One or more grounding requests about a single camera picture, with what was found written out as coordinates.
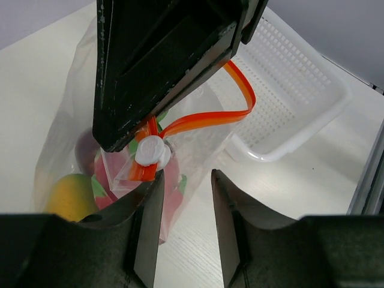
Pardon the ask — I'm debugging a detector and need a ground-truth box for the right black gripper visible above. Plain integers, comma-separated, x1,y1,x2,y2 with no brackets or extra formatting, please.
241,0,268,44

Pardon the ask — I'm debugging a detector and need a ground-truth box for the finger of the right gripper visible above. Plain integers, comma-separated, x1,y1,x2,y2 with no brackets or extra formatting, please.
93,1,242,152

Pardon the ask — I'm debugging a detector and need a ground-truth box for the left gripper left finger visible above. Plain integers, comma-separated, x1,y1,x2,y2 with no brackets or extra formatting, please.
1,172,164,287

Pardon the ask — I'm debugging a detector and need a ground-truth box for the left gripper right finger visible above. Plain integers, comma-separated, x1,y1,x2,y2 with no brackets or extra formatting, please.
211,170,383,287

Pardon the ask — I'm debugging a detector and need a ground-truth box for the yellow green mango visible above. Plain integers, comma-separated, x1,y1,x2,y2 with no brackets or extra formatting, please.
43,174,98,222

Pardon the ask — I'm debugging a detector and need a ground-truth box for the pink dragon fruit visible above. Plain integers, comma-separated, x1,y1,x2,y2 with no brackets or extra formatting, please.
92,117,187,244

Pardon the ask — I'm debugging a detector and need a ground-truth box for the clear zip bag orange zipper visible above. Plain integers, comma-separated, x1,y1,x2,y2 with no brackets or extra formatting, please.
32,20,257,243

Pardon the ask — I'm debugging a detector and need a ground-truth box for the dark red apple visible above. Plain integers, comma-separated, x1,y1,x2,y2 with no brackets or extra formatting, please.
74,128,100,176

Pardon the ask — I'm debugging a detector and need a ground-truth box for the aluminium mounting rail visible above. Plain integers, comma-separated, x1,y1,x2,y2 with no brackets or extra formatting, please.
347,123,383,215

